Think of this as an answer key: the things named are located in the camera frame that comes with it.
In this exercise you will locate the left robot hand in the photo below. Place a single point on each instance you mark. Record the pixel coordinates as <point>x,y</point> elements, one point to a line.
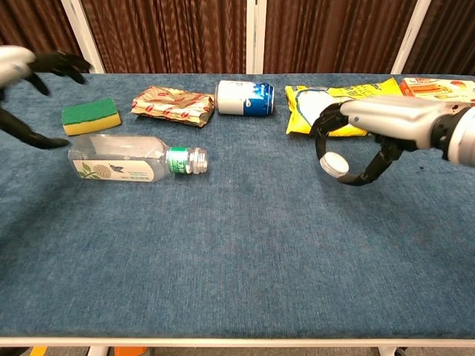
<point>15,61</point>

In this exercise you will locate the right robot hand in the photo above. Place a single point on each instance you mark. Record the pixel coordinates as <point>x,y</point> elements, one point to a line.
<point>401,118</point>

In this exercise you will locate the white bottle cap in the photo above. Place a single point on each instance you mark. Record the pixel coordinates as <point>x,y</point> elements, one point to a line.
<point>334,164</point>

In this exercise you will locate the clear plastic bottle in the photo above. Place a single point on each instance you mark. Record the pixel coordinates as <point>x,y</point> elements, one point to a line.
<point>122,155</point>

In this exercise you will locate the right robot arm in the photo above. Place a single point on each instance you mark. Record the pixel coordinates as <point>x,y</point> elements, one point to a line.
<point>464,137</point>

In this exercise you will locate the brown pleated curtain panel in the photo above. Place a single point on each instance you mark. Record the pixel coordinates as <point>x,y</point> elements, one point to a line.
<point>445,37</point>
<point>37,26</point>
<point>334,33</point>
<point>167,33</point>

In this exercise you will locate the orange snack box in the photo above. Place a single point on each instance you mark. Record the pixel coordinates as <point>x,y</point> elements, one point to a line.
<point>438,89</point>

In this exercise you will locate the green yellow sponge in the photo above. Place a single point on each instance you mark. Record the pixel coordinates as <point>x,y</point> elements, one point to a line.
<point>91,115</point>

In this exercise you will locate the yellow snack bag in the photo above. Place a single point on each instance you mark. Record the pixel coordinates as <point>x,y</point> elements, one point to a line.
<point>304,107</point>

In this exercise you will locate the blue white drink can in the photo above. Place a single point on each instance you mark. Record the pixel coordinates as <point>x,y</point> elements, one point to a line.
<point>241,98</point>

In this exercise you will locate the crumpled red patterned paper wrapper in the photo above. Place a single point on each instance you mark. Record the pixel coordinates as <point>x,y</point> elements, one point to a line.
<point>172,105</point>

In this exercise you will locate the blue table cloth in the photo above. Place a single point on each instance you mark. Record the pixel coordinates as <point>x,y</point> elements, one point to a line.
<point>237,241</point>

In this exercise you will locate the white partition post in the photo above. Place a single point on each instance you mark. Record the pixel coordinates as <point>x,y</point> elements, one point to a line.
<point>408,37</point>
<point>83,33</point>
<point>256,33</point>

